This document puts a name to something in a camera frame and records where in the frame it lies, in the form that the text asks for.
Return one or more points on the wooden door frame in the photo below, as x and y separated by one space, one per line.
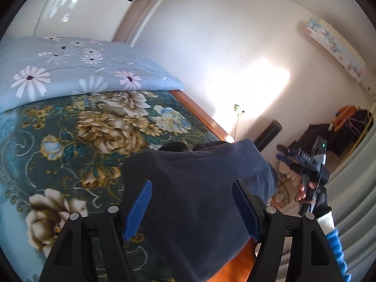
138 14

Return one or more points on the black cylindrical tube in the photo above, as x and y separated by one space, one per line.
268 133

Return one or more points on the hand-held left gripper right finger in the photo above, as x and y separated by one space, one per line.
245 208

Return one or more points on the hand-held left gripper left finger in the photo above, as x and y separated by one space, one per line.
138 208

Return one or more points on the dark and white fleece jacket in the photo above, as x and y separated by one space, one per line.
191 196

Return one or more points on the teal floral blanket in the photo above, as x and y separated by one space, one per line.
102 129

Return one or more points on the person's right hand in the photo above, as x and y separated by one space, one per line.
302 194

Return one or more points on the grey pleated fabric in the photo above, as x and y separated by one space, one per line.
358 199

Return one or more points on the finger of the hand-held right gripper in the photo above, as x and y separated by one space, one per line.
286 161
283 149

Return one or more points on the white wardrobe with black band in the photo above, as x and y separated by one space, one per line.
88 11

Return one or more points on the covered wall air conditioner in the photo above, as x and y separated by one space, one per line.
335 47

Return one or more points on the orange garment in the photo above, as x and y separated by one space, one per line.
345 116

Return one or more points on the light blue daisy pillow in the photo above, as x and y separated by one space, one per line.
73 70

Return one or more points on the green wall plug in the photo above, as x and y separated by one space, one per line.
236 107

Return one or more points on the pile of dark clothes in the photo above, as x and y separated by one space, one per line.
317 136

